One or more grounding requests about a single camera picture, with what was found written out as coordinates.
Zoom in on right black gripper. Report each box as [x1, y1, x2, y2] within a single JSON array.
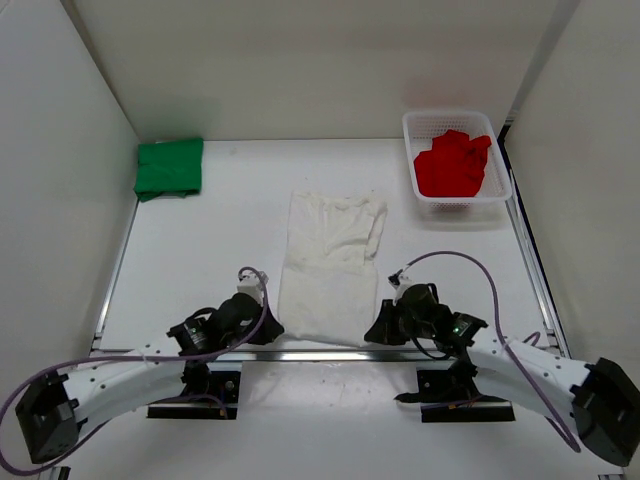
[[366, 299, 435, 345]]

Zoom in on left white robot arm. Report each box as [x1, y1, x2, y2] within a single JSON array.
[[15, 267, 284, 465]]

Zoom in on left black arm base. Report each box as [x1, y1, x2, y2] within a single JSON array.
[[147, 362, 241, 421]]

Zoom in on green t shirt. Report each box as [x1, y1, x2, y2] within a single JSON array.
[[134, 138, 204, 202]]

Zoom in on white plastic basket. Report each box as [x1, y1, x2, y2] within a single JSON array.
[[402, 110, 512, 213]]

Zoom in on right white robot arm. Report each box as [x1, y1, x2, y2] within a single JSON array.
[[364, 275, 639, 467]]

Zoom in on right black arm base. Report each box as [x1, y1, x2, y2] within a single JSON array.
[[394, 366, 516, 423]]

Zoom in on white t shirt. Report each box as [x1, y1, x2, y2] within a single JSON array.
[[277, 191, 388, 347]]

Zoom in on red t shirt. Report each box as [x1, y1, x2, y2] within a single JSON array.
[[413, 130, 492, 198]]

